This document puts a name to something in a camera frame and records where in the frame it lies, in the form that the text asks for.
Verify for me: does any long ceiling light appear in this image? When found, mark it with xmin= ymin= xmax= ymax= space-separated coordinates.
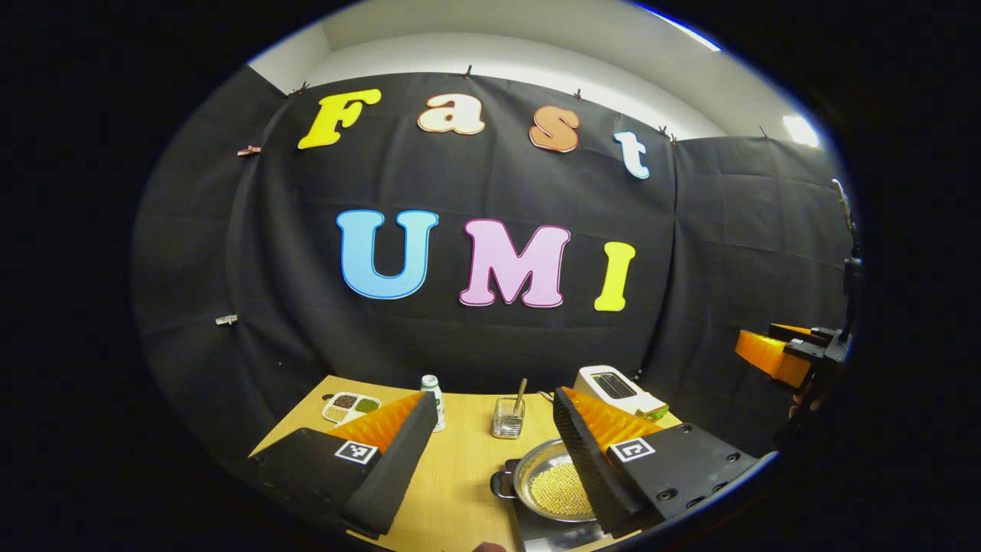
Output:
xmin=636 ymin=4 xmax=723 ymax=52

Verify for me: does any pile of soybeans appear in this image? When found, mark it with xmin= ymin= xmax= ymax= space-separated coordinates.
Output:
xmin=529 ymin=462 xmax=595 ymax=516

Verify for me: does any black induction cooktop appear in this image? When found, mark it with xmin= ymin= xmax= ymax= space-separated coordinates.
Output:
xmin=504 ymin=458 xmax=614 ymax=552

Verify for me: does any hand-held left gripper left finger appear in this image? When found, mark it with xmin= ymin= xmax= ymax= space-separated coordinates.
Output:
xmin=247 ymin=391 xmax=439 ymax=537

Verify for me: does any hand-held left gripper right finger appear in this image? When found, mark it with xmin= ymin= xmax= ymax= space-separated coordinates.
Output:
xmin=552 ymin=386 xmax=767 ymax=537

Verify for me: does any wire utensil holder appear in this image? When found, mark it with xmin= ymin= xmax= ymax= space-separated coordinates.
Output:
xmin=491 ymin=396 xmax=527 ymax=439

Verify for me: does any stainless steel pot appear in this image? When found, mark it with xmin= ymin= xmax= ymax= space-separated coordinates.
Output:
xmin=490 ymin=437 xmax=606 ymax=524

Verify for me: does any divided dish of beans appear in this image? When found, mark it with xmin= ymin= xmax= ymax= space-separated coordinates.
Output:
xmin=321 ymin=392 xmax=382 ymax=425

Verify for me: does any white toaster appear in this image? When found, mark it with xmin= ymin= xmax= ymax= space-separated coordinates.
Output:
xmin=573 ymin=365 xmax=652 ymax=412

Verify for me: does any small ceiling light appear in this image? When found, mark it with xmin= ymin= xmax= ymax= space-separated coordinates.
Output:
xmin=783 ymin=115 xmax=821 ymax=148

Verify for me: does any white green-label bottle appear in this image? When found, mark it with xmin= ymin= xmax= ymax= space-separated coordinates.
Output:
xmin=420 ymin=375 xmax=446 ymax=432

